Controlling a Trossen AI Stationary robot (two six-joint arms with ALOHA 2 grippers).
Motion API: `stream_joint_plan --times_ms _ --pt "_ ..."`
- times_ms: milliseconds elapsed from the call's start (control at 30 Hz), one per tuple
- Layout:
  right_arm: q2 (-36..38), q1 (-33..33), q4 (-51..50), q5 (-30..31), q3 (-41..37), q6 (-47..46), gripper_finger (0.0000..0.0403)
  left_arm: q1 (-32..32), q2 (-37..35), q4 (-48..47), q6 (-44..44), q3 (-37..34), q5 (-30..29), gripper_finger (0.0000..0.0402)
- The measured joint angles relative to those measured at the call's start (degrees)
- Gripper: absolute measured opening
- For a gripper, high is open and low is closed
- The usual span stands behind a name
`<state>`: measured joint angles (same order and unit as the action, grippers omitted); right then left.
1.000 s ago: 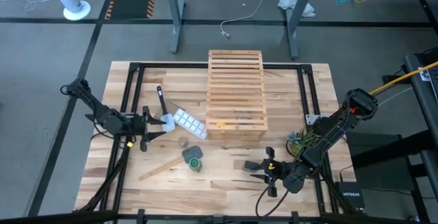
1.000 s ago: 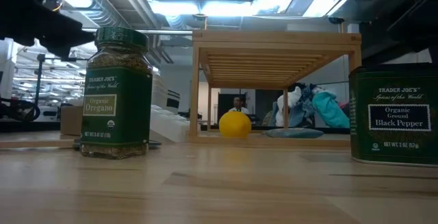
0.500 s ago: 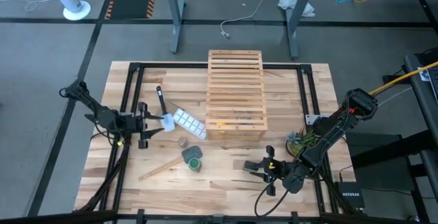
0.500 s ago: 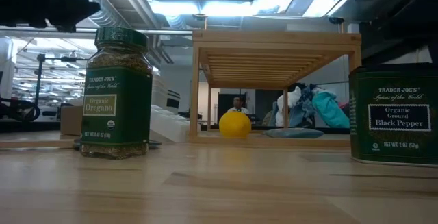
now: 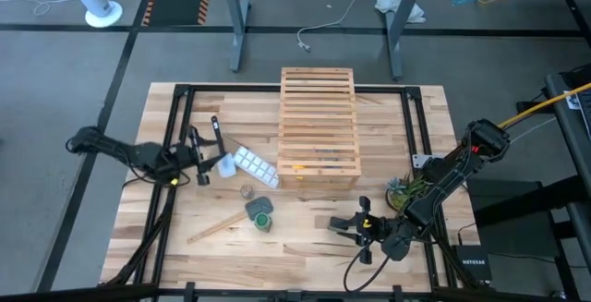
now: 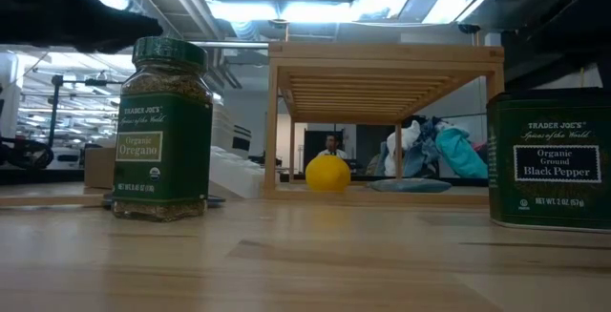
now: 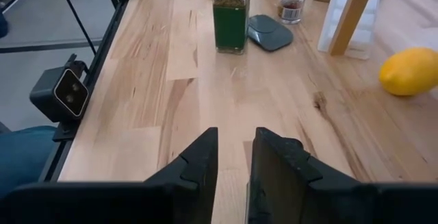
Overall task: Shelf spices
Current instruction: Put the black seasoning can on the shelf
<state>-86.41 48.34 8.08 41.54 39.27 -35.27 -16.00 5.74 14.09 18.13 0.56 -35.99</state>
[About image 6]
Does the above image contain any person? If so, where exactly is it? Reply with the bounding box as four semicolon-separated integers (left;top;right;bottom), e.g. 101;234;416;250
316;132;350;160

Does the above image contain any white cloth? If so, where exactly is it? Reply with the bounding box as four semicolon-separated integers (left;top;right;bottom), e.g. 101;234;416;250
384;119;422;178

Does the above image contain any green black pepper tin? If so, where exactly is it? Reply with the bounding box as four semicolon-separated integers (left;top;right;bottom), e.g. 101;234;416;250
485;87;611;234

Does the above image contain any brown cardboard box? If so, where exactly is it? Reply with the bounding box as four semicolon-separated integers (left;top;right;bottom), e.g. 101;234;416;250
83;146;117;190

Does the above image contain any wooden slatted shelf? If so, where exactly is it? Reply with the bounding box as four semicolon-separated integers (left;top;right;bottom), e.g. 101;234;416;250
263;40;507;207

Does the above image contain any flat blue-grey pad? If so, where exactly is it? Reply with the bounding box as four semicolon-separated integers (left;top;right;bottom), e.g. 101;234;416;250
367;177;453;195

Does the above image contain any black white crate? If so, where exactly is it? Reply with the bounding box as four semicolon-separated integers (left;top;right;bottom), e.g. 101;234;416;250
231;124;253;159

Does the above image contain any grey rounded square pad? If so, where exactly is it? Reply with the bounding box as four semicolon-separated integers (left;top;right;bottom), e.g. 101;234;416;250
100;193;227;209

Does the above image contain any stack of white bins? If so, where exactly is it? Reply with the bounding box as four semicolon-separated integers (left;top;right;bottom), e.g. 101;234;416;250
211;103;236;154

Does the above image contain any black stand frame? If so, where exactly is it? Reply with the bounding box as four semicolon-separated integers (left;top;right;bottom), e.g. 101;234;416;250
46;73;125;149

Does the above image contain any yellow lemon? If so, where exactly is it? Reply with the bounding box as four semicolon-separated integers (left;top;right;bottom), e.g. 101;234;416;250
305;154;352;195

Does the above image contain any black cable bundle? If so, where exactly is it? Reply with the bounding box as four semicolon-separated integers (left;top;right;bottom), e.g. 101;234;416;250
0;135;55;171

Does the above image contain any teal garment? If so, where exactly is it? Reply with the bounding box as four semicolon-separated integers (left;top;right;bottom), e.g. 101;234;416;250
434;126;490;180

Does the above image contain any white ice cube tray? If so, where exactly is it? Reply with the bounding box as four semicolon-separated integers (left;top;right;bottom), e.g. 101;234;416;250
208;145;266;200

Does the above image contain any blue denim garment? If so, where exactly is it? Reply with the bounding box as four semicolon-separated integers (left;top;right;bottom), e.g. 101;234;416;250
405;115;443;178

